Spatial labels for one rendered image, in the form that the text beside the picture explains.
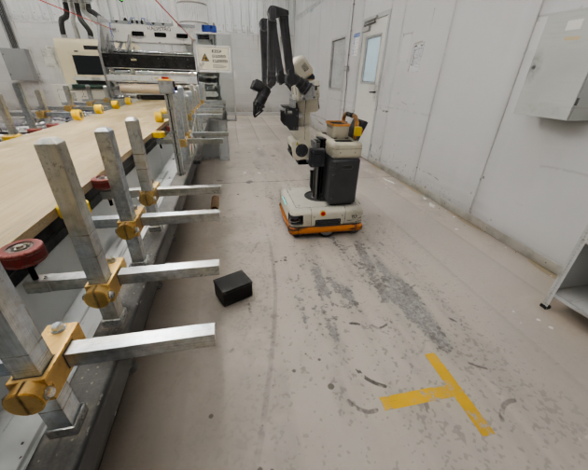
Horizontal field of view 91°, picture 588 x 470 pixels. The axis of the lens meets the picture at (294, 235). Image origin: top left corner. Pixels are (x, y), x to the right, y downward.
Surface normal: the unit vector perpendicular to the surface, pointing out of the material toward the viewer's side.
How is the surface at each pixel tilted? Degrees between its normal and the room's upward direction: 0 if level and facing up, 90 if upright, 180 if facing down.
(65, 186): 90
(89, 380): 0
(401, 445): 0
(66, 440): 0
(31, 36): 90
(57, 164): 90
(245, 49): 90
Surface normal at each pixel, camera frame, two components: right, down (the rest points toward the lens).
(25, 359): 0.20, 0.47
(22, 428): 0.03, -0.88
